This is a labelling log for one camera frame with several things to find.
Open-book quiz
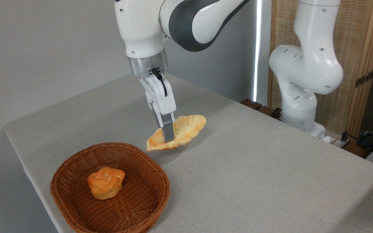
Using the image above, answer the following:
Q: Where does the black cable with plug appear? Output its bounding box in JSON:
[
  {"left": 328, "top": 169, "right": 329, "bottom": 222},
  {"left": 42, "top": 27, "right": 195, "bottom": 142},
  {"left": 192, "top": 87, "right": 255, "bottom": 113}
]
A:
[{"left": 340, "top": 131, "right": 373, "bottom": 153}]

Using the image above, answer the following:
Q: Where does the dark metal screen hinge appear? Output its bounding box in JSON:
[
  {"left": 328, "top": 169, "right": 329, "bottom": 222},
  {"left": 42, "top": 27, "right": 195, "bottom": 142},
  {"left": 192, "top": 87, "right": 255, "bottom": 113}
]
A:
[{"left": 355, "top": 70, "right": 373, "bottom": 88}]

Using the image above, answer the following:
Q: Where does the round orange bread roll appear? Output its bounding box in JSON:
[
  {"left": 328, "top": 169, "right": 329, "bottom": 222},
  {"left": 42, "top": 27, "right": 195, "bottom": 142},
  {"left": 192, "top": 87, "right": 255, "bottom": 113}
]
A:
[{"left": 87, "top": 167, "right": 125, "bottom": 200}]

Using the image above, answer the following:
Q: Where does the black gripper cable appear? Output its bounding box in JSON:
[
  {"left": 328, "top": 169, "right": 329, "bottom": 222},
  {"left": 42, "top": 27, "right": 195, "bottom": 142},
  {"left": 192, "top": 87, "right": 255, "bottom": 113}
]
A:
[{"left": 151, "top": 68, "right": 168, "bottom": 97}]

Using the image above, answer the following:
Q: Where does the dark brown wooden block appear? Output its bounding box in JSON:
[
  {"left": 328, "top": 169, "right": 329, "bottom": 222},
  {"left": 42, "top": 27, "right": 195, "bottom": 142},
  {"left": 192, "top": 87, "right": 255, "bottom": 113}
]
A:
[
  {"left": 240, "top": 99, "right": 263, "bottom": 110},
  {"left": 258, "top": 105, "right": 281, "bottom": 121}
]

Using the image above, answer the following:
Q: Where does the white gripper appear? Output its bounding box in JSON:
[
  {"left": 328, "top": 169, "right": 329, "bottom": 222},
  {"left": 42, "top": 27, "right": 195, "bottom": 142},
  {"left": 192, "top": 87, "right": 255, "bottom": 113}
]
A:
[{"left": 138, "top": 74, "right": 176, "bottom": 143}]

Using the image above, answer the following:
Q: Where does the long braided bread loaf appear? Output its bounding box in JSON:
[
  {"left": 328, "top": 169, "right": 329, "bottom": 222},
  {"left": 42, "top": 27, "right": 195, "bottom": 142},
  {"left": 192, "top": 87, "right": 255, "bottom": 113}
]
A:
[{"left": 146, "top": 115, "right": 207, "bottom": 152}]

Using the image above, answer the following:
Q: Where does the brown wicker basket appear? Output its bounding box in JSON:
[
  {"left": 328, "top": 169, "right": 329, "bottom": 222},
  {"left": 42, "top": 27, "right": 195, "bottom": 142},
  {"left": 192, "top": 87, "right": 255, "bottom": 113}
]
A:
[{"left": 50, "top": 142, "right": 170, "bottom": 233}]

